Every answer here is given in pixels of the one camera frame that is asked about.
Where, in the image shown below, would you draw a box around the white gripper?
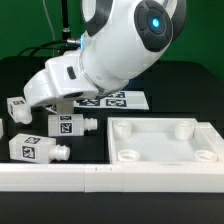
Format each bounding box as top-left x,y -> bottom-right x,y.
24,53 -> 99,107

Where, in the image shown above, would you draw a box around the white square tabletop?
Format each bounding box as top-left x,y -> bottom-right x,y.
107,117 -> 224,164

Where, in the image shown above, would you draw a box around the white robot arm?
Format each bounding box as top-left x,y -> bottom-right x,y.
24,0 -> 186,107

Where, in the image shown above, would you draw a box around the black pole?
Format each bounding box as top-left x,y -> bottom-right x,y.
61,0 -> 71,40

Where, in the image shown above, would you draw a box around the white piece left edge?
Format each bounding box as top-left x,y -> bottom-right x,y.
0,118 -> 4,139

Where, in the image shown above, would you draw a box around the white tag sheet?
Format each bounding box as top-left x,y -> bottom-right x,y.
74,91 -> 149,110

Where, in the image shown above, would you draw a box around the white front fence bar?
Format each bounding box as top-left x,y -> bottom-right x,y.
0,163 -> 224,193

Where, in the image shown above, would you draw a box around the black cables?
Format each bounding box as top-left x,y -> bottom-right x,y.
17,39 -> 81,58

